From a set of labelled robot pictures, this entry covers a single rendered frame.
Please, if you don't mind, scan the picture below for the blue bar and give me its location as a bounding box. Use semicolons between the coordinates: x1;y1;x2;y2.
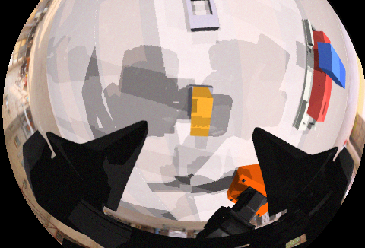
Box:
317;42;346;88

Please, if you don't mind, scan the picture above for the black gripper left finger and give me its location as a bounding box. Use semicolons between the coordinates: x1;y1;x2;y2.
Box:
46;120;148;212

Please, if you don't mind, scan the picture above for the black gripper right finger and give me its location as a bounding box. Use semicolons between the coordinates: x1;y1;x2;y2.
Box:
252;127;338;217

